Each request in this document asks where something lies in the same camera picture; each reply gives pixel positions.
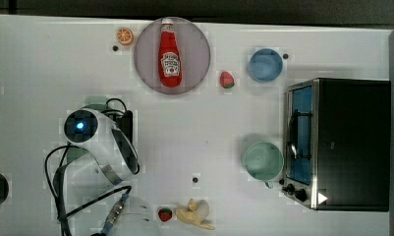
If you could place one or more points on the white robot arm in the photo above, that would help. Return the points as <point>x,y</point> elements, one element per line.
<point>91,198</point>

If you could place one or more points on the strawberry toy near plate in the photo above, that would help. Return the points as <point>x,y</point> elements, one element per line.
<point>226,80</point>

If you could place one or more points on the grey round plate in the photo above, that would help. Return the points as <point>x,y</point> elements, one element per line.
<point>194,52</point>

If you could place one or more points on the red ketchup bottle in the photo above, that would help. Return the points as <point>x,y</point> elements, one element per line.
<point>169,61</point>

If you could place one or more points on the green mug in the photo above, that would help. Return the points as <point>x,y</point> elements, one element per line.
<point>264,162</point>

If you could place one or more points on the blue bowl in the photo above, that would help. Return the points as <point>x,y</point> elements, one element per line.
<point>265,65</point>

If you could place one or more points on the peeled banana toy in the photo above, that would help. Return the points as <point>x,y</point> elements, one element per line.
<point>195,213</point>

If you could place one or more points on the small strawberry toy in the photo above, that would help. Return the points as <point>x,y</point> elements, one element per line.
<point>165,214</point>

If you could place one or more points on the orange slice toy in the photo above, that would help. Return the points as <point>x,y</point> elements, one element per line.
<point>125,36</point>

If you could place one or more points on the black toaster oven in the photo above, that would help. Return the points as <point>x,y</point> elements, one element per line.
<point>337,138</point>

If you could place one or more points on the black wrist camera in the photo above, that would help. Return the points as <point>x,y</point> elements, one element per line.
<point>125,124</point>

